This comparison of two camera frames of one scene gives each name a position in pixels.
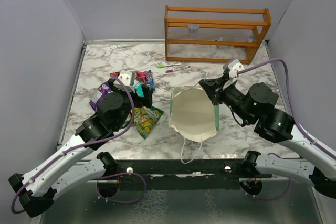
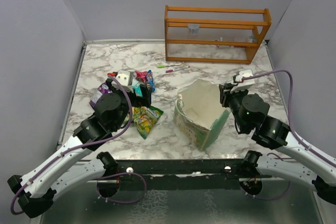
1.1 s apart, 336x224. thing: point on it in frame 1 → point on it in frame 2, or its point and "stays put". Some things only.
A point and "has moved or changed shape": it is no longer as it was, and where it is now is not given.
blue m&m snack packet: [150, 80] stays put
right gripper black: [211, 86] → [225, 94]
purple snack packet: [104, 89] stays put
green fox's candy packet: [145, 118] stays put
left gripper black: [140, 102] stays put
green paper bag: [193, 114] has moved or changed shape
